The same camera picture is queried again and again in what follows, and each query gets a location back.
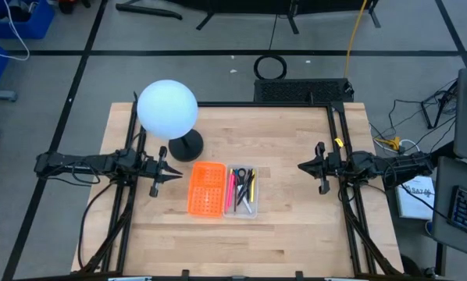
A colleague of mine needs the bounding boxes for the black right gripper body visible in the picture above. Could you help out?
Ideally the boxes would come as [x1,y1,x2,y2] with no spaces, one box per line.
[314,140,342,195]

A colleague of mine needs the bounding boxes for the black aluminium table frame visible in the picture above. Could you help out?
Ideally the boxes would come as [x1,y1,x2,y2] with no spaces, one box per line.
[71,91,405,279]

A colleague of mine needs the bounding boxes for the yellow power plug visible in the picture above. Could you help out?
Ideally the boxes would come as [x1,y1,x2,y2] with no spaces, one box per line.
[373,136,402,151]

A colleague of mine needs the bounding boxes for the black-handled scissors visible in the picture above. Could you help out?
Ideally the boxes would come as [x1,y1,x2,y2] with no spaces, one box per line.
[236,168,255,215]

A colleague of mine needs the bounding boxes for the pink pencil yellow eraser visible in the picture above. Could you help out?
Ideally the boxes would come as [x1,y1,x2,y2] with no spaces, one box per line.
[224,168,234,212]

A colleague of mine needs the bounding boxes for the black perforated metal box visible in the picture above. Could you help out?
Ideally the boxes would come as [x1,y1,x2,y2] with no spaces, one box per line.
[253,77,355,104]

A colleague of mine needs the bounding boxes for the clear plastic supply box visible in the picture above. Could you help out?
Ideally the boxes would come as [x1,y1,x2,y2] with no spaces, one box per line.
[222,164,259,219]

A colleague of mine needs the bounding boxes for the yellow cable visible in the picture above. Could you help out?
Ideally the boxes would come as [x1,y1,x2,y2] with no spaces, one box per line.
[344,0,369,78]

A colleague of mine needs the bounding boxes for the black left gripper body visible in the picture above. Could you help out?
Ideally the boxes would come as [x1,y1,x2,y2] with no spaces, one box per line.
[141,146,169,197]

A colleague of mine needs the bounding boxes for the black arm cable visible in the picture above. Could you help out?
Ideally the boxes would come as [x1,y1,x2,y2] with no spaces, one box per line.
[77,181,116,270]

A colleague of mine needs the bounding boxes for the black bar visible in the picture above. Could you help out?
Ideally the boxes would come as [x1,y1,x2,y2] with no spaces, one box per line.
[115,2,184,21]

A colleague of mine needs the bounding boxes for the white booklet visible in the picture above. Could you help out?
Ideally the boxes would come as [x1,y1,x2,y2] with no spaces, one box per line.
[396,175,436,221]

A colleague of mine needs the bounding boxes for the black partition screen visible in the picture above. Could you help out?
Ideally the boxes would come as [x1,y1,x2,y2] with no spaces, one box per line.
[166,0,382,35]

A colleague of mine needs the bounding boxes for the white globe lamp black stand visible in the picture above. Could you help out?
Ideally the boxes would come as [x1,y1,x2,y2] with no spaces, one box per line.
[136,79,205,163]

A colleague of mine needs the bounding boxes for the orange perforated box lid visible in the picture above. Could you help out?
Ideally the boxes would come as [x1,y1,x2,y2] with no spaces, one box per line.
[187,161,227,219]

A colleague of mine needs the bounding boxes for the black coiled cable ring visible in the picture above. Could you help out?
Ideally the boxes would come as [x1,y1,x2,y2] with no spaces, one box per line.
[253,54,288,80]

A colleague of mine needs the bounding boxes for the white cable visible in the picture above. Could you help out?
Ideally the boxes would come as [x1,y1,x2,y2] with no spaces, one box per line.
[0,0,31,62]

